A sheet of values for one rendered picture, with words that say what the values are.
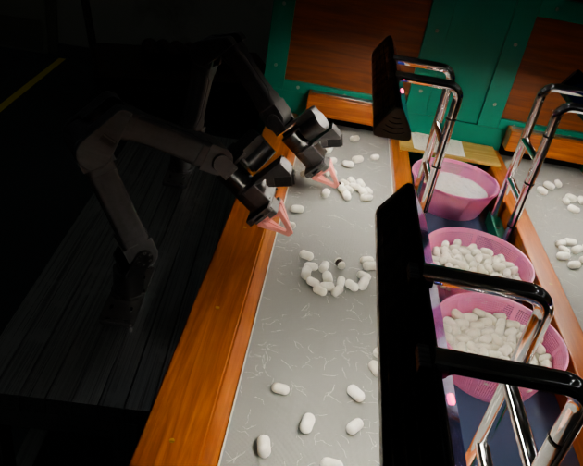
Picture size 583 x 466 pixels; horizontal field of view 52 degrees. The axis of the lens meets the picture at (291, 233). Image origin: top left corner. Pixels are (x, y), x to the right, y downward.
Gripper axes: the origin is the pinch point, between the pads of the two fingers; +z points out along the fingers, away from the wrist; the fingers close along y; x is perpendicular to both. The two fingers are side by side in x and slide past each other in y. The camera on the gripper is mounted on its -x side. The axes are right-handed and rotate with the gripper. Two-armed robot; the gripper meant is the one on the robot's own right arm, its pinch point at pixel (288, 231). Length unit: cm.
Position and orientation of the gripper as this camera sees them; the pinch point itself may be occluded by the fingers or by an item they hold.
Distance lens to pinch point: 131.2
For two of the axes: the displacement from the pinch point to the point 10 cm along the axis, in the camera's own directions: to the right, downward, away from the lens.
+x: -7.4, 5.2, 4.2
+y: 1.1, -5.2, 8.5
